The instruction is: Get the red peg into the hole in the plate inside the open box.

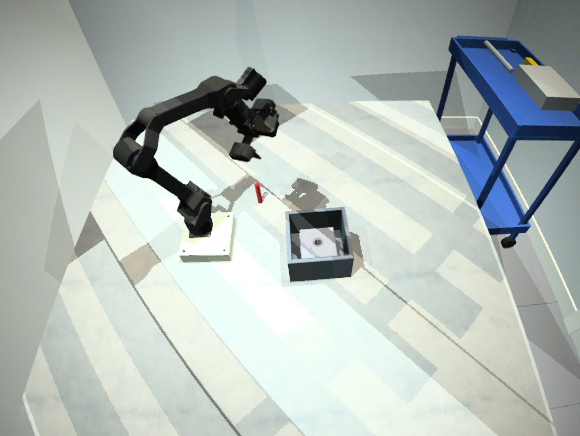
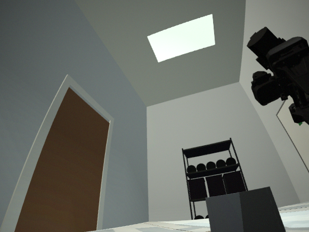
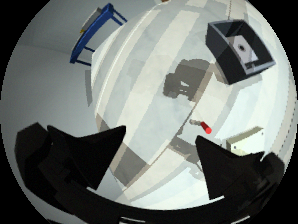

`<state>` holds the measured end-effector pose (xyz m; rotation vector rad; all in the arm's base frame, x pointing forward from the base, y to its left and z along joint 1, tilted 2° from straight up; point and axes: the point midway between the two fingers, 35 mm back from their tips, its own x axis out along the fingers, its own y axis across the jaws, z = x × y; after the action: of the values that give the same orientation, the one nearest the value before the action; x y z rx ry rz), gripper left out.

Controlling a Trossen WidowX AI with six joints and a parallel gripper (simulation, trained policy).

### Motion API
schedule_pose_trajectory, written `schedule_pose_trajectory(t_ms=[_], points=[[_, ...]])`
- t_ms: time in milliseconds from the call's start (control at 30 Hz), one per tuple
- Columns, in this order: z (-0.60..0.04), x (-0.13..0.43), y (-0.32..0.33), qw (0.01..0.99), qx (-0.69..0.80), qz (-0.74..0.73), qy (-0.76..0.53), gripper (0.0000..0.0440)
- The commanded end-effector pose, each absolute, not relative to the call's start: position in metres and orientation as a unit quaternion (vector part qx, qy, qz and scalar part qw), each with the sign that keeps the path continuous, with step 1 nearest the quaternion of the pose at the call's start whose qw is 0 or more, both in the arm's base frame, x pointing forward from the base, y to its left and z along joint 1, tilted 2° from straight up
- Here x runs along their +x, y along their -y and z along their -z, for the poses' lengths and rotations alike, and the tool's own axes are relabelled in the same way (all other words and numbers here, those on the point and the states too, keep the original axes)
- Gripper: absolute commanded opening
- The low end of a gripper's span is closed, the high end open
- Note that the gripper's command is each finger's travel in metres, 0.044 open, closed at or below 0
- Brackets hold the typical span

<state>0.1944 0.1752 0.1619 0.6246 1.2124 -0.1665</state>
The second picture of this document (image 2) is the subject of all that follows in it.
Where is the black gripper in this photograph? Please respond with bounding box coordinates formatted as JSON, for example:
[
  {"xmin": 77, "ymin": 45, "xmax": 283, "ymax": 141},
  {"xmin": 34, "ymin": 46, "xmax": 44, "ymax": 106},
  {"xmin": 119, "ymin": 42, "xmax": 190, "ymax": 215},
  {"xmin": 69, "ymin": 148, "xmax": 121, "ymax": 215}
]
[{"xmin": 266, "ymin": 37, "xmax": 309, "ymax": 125}]

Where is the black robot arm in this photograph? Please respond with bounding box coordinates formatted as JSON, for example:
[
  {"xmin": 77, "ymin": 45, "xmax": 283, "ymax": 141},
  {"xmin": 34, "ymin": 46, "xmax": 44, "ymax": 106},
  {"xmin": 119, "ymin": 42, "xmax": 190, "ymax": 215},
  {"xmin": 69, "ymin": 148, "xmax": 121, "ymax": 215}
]
[{"xmin": 247, "ymin": 27, "xmax": 288, "ymax": 106}]

